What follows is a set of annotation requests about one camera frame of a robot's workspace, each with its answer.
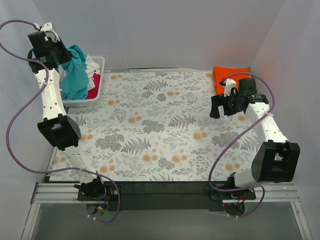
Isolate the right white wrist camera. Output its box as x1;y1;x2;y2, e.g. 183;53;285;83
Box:
219;78;237;97

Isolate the aluminium frame rail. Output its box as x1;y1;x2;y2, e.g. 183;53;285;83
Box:
32;181;301;203

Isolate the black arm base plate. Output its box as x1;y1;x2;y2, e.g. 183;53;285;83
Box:
76;181;257;212

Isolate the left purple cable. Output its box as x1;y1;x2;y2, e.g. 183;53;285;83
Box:
0;20;121;223

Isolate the white t shirt in basket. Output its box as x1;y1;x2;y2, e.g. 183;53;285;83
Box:
85;55;101;78

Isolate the folded orange t shirt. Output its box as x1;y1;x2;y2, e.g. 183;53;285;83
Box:
212;66;250;95

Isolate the purple cable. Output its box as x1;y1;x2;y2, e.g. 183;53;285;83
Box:
208;72;276;219
0;20;121;223

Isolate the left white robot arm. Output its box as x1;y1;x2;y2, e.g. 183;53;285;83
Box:
27;31;107;200

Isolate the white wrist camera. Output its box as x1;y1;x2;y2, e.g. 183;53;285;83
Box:
219;78;237;97
34;22;61;43

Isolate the magenta t shirt in basket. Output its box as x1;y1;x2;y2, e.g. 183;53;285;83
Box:
86;73;101;100

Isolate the floral patterned table mat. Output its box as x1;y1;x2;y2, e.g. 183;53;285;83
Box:
49;70;281;183

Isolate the teal t shirt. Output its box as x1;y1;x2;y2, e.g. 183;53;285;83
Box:
60;44;90;101

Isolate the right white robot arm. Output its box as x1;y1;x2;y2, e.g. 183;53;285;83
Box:
209;74;301;199

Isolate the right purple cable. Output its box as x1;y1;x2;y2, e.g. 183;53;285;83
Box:
208;72;276;219

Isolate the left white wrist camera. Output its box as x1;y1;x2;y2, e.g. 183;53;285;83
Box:
34;22;61;43

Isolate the white plastic laundry basket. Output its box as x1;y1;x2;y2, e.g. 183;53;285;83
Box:
62;56;105;108

